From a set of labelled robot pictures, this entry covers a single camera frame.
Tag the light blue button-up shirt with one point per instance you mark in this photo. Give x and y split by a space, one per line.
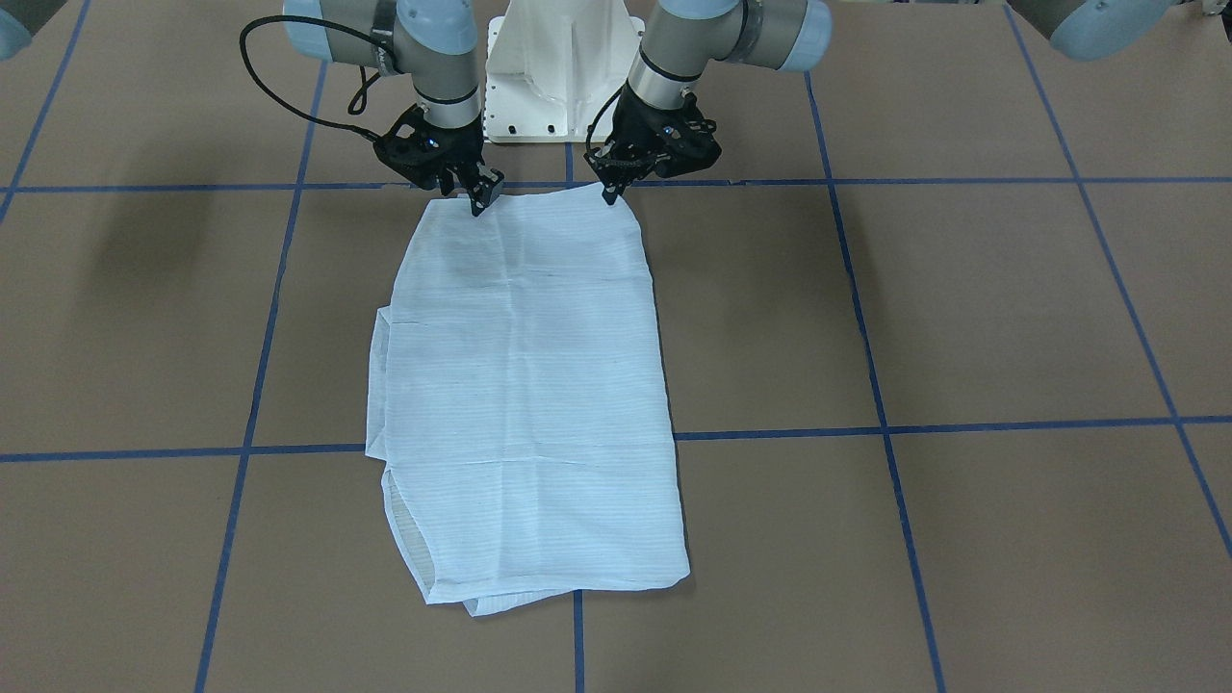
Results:
517 400

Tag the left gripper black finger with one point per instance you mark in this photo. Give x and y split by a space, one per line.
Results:
613 191

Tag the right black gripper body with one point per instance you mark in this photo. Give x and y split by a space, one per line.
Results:
462 147

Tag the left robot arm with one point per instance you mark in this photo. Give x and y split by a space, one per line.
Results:
682 38

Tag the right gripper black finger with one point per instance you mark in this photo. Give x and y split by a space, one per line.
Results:
485 189

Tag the white central pedestal column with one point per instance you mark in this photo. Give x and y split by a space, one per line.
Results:
551 65

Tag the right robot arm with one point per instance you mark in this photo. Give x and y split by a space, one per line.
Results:
432 43

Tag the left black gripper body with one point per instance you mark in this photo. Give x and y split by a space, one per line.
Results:
637 125

